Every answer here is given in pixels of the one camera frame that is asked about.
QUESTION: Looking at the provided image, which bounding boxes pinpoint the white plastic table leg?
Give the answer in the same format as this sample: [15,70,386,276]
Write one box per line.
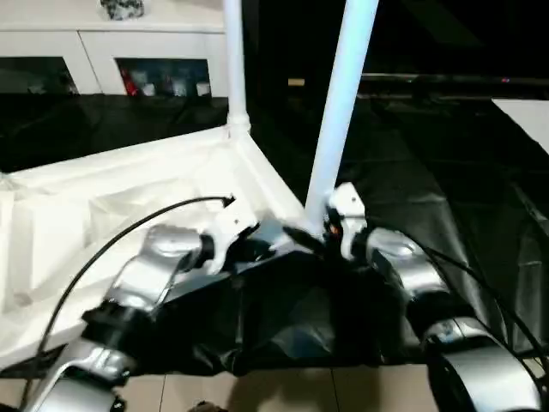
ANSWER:
[221,0,253,139]
[302,0,381,238]

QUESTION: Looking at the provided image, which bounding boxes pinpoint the white plastic table top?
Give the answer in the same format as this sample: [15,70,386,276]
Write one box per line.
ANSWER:
[0,124,327,357]

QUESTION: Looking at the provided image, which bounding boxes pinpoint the black table mat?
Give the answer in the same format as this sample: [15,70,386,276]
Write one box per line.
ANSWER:
[0,88,549,379]

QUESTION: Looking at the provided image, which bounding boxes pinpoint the red item in cabinet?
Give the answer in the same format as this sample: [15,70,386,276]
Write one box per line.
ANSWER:
[121,67,141,97]

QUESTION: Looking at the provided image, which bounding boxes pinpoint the white board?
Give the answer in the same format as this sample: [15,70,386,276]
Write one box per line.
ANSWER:
[490,97,549,155]

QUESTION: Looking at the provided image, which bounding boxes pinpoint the white glass-door cabinet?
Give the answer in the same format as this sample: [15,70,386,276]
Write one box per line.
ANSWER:
[0,0,231,98]

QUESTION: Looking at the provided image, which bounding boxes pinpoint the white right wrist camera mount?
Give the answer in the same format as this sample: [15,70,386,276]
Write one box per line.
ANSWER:
[324,182,368,261]

